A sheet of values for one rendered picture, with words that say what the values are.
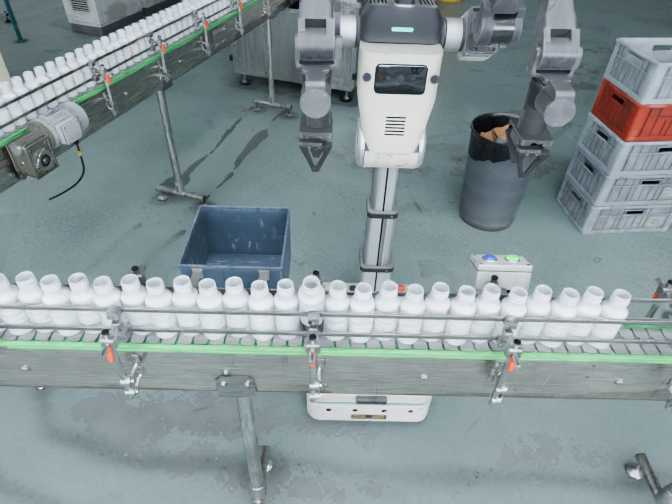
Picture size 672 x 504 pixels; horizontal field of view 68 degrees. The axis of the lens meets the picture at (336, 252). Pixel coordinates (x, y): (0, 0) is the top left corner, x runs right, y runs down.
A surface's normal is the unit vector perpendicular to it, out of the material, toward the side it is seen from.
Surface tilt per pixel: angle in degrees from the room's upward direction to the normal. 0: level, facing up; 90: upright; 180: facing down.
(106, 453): 0
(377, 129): 90
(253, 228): 90
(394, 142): 90
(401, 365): 90
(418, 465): 0
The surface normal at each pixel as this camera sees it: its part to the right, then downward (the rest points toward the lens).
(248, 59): -0.31, 0.62
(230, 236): 0.00, 0.65
